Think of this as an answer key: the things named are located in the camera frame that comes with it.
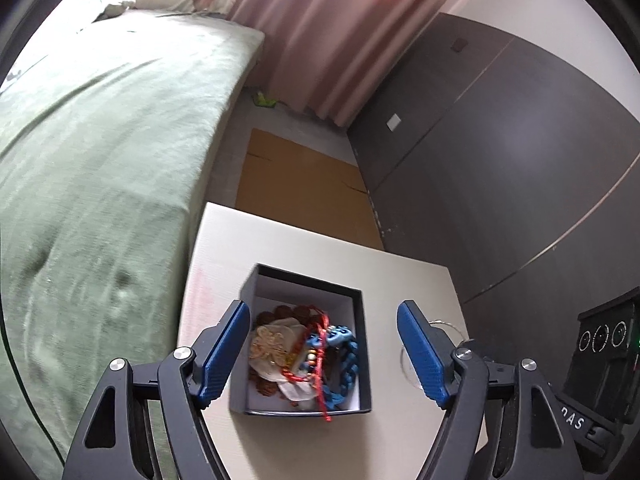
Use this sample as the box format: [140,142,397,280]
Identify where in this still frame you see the white floral duvet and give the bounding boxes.
[1,0,136,91]

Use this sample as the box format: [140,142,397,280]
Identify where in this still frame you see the pink curtain right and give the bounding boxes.
[229,0,446,127]

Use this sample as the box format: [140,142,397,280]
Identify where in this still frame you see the white wall socket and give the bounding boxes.
[386,114,401,131]

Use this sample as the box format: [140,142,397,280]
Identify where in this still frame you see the green item on floor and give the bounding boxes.
[252,91,278,108]

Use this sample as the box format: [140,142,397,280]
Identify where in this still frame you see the brown wooden bead bracelet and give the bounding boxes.
[252,303,321,401]

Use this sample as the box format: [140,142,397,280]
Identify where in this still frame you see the bed with green sheet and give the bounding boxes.
[1,11,265,479]

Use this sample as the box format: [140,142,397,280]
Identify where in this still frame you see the silver hoop bangle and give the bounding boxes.
[399,315,466,396]

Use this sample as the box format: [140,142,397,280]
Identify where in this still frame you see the black cable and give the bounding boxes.
[0,303,68,466]

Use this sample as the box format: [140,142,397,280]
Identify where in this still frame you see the red bead string bracelet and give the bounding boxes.
[278,304,338,424]

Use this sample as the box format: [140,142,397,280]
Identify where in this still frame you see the gold butterfly brooch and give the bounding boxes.
[248,325,295,366]

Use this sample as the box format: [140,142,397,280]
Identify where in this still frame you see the brown cardboard floor mat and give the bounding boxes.
[235,129,384,250]

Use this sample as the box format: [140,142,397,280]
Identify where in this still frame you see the white organza pouch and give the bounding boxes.
[248,318,318,405]

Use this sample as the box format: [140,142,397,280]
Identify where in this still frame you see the dark wardrobe panels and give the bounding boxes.
[346,12,640,356]

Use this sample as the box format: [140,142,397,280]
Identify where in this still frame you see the black jewelry box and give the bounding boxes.
[230,263,372,420]

